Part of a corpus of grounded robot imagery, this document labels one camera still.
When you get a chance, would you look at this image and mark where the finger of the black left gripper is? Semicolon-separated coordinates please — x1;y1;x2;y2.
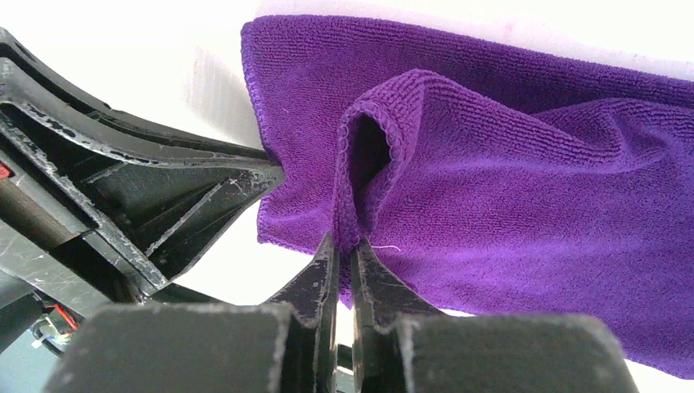
81;164;284;295
1;29;272;169

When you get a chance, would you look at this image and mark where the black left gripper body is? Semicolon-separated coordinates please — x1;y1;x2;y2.
1;103;142;318

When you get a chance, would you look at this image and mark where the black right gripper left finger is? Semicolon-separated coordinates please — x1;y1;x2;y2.
266;233;340;392

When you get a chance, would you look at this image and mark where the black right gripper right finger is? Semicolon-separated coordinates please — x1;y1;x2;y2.
349;238;443;392

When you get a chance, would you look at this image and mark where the purple towel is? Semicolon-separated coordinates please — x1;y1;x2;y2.
241;16;693;379

